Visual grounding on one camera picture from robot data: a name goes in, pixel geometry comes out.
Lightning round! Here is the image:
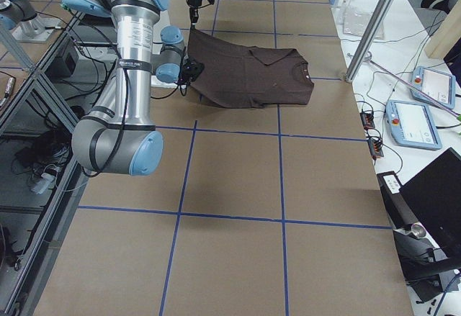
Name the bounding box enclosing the far teach pendant tablet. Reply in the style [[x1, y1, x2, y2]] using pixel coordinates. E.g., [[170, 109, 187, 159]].
[[411, 66, 457, 109]]

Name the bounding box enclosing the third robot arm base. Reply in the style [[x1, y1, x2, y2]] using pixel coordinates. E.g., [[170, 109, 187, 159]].
[[1, 0, 61, 42]]

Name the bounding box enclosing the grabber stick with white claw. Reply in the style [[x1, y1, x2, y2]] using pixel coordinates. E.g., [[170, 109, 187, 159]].
[[364, 52, 460, 121]]

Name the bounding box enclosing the dark brown t-shirt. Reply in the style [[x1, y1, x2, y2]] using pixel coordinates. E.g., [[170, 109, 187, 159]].
[[188, 30, 314, 109]]

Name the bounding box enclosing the black box with white label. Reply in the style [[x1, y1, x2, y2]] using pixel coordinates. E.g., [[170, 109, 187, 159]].
[[377, 171, 418, 230]]

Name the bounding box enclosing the clear plastic bag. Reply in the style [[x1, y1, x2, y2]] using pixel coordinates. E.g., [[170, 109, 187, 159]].
[[340, 2, 375, 37]]

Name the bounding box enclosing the near teach pendant tablet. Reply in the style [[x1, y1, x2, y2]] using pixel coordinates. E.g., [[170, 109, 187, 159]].
[[385, 100, 442, 150]]

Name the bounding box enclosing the teach pendant tablet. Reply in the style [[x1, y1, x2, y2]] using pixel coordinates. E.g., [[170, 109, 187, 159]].
[[411, 66, 457, 109], [385, 100, 442, 150]]

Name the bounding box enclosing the aluminium frame post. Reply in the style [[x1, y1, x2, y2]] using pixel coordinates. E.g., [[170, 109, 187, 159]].
[[344, 0, 394, 83]]

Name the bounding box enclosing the black laptop monitor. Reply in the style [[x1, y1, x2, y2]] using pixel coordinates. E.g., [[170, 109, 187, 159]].
[[400, 148, 460, 257]]

